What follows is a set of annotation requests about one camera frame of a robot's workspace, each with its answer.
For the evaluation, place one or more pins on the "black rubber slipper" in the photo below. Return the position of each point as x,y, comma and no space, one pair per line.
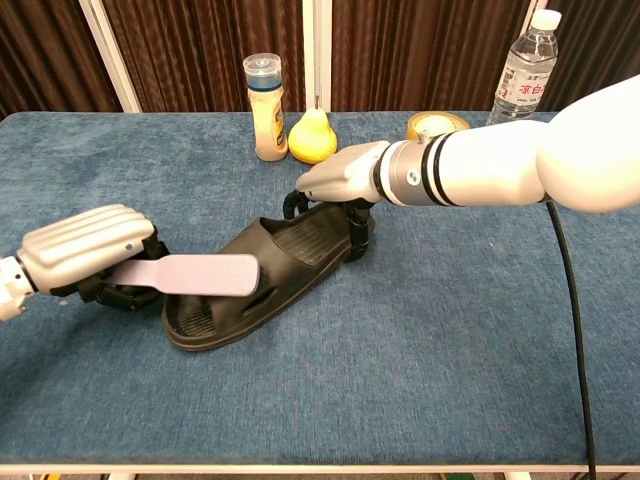
295,250

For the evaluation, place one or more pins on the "white slanted frame post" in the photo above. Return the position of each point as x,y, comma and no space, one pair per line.
112,55

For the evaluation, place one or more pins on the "yellow pear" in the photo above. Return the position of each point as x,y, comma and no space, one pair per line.
312,140

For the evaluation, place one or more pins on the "white vertical frame post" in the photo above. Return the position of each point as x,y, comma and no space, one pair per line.
316,50

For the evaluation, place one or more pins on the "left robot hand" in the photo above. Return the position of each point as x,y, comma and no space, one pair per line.
85,245

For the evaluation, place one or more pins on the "blue fabric table cover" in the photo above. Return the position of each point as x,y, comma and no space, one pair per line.
400,350

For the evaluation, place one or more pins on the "yellow packing tape roll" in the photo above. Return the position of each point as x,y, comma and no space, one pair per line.
435,122

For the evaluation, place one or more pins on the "grey scrub brush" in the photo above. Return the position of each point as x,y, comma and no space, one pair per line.
200,275

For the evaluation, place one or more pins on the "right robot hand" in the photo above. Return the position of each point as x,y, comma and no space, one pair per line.
345,172

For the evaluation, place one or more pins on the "seasoning bottle with blue cap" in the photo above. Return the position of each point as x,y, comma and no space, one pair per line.
267,125

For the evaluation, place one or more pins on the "clear plastic water bottle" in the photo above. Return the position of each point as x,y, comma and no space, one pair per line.
522,75

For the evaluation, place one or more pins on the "dark brown curtain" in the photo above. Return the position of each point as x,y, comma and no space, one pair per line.
200,50

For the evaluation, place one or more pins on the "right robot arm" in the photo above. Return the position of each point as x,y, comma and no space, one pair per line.
525,165

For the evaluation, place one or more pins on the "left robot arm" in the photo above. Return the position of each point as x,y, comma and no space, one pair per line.
12,287

